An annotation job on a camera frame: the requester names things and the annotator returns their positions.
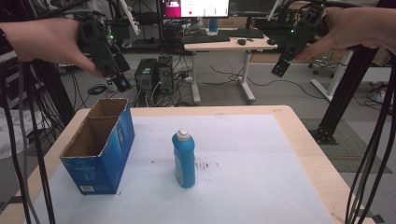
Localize white foam mat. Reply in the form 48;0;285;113
22;113;334;224

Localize dark computer monitor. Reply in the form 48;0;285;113
229;0;281;18

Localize black computer tower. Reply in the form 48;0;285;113
134;58;159;93
156;55;175;95

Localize white table leg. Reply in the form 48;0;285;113
310;49;355;103

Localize lit computer monitor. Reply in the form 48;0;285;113
162;0;232;19

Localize blue cardboard box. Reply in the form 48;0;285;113
59;98;136;196

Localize wooden desk with white legs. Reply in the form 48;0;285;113
183;29;278;105

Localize person's left hand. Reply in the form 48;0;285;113
2;17;106;79

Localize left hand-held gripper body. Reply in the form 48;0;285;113
77;13;132;78

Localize white cloth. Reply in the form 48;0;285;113
0;107;45;161

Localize white power strip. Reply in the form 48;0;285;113
119;0;141;36

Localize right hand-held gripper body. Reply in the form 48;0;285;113
278;2;331;63

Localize black aluminium stand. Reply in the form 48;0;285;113
309;46;379;146

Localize office chair base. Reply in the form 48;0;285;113
307;50;342;79

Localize black keyboard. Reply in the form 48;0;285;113
181;35;232;45
218;28;265;39

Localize blue bottle with white cap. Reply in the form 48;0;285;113
171;128;196;189

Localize black floor cable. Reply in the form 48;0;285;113
247;77;327;101

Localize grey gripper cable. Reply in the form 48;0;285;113
18;62;42;224

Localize black and grey cable bundle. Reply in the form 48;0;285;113
345;50;396;224

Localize black gripper cable bundle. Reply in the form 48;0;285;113
0;60;58;224

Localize grey floor mat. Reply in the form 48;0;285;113
300;118;393;175

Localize coiled black cable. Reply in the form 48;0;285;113
87;83;108;96

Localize person's right hand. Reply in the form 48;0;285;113
294;7;396;63

